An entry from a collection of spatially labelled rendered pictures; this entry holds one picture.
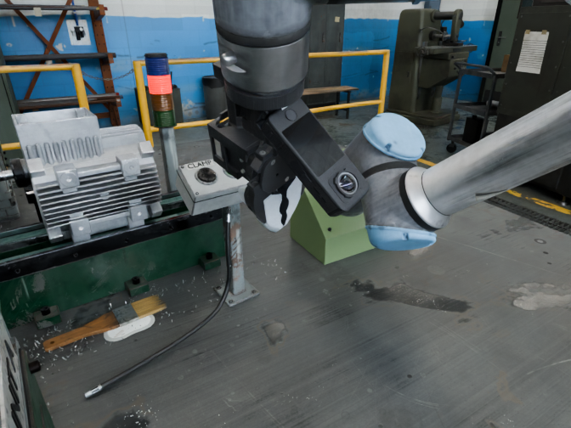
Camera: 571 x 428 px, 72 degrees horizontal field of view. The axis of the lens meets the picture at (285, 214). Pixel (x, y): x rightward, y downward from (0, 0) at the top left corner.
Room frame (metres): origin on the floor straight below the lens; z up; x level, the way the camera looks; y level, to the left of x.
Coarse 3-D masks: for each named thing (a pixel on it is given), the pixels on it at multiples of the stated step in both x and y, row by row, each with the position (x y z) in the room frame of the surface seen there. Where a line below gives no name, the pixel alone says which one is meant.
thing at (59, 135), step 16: (32, 112) 0.71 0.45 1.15; (48, 112) 0.72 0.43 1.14; (64, 112) 0.74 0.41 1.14; (80, 112) 0.74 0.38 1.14; (16, 128) 0.61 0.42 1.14; (32, 128) 0.62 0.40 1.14; (48, 128) 0.64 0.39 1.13; (64, 128) 0.65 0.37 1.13; (80, 128) 0.66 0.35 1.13; (96, 128) 0.68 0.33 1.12; (32, 144) 0.62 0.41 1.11; (48, 144) 0.63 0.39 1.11; (64, 144) 0.64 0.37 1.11; (80, 144) 0.66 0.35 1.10; (96, 144) 0.67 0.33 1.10; (48, 160) 0.63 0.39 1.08
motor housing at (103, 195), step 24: (120, 144) 0.71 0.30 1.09; (48, 168) 0.62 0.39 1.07; (96, 168) 0.64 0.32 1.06; (120, 168) 0.66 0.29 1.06; (144, 168) 0.70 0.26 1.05; (48, 192) 0.59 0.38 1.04; (72, 192) 0.61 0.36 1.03; (96, 192) 0.63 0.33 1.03; (120, 192) 0.65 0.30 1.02; (144, 192) 0.67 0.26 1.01; (48, 216) 0.59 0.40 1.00; (96, 216) 0.63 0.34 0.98; (120, 216) 0.65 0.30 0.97
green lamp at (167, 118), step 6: (156, 114) 1.07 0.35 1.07; (162, 114) 1.07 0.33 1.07; (168, 114) 1.08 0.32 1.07; (174, 114) 1.10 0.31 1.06; (156, 120) 1.07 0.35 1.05; (162, 120) 1.07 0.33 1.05; (168, 120) 1.08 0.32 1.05; (174, 120) 1.10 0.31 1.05; (156, 126) 1.08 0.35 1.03; (162, 126) 1.07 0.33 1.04; (168, 126) 1.08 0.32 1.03
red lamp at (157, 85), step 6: (150, 78) 1.07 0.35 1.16; (156, 78) 1.07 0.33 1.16; (162, 78) 1.08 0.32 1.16; (168, 78) 1.09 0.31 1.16; (150, 84) 1.08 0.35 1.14; (156, 84) 1.07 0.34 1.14; (162, 84) 1.08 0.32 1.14; (168, 84) 1.09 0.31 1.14; (150, 90) 1.08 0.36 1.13; (156, 90) 1.07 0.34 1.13; (162, 90) 1.07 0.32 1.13; (168, 90) 1.09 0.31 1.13
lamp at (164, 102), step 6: (150, 96) 1.08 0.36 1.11; (156, 96) 1.07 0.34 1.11; (162, 96) 1.07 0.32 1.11; (168, 96) 1.08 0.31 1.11; (156, 102) 1.07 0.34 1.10; (162, 102) 1.07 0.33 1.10; (168, 102) 1.08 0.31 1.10; (156, 108) 1.07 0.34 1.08; (162, 108) 1.07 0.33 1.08; (168, 108) 1.08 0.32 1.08
